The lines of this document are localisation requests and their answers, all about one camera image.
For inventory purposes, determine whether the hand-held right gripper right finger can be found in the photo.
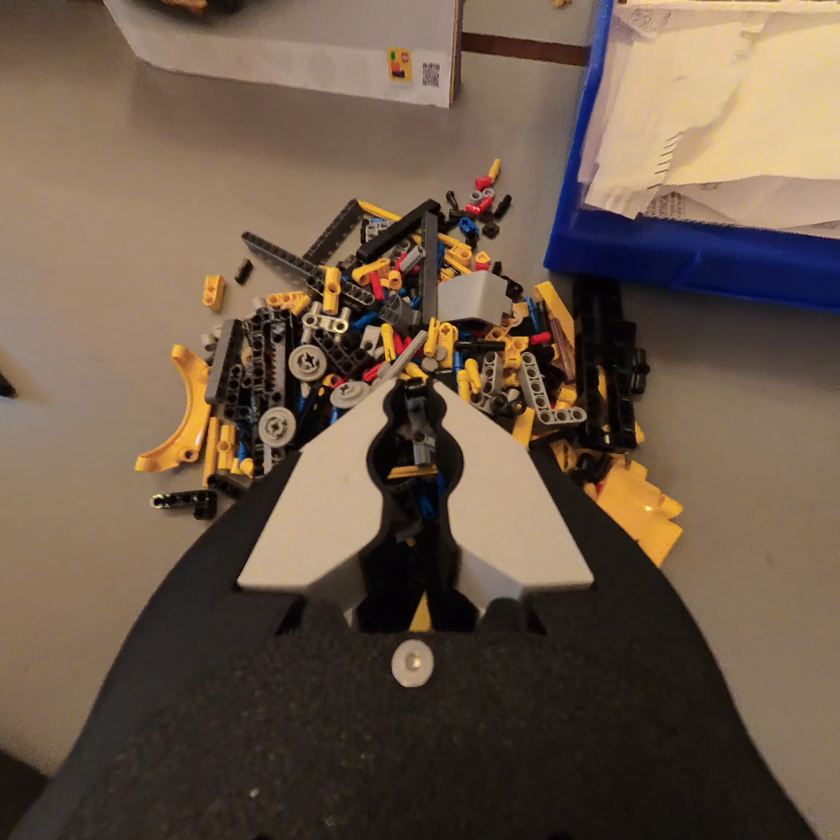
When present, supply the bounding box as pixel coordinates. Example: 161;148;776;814
427;379;595;621

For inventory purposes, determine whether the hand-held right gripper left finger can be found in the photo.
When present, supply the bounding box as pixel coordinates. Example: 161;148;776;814
238;379;403;626

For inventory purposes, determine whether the small grey toy connector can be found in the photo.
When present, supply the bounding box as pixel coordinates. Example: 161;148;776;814
403;394;439;463

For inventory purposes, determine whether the pile of toy bricks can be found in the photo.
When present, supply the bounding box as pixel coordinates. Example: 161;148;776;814
134;157;683;568

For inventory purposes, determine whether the blue plastic bin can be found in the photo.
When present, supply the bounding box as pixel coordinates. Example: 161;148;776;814
543;0;840;312

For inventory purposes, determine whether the toy car instruction booklet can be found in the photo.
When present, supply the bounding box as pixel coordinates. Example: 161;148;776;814
101;0;466;109

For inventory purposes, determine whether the brown wooden strip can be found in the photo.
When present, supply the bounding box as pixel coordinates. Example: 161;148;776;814
461;31;592;68

